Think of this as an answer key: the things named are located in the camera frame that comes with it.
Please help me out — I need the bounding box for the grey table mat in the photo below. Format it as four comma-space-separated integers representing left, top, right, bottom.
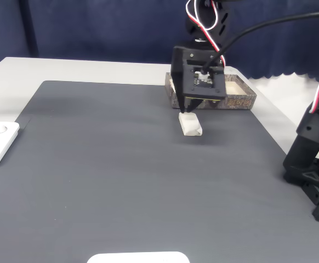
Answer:
0, 80, 319, 263

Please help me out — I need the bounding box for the stone print cardboard box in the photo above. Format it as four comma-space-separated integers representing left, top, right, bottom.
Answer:
164, 72, 258, 111

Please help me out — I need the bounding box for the white block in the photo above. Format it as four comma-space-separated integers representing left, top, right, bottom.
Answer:
178, 111, 203, 137

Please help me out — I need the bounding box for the black camera cable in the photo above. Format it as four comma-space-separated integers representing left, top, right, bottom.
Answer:
202, 10, 319, 75

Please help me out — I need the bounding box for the white rounded device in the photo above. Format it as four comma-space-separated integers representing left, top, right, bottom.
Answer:
87, 251, 190, 263

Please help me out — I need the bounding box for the dark blue curtain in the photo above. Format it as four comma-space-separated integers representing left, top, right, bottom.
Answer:
0, 0, 319, 80

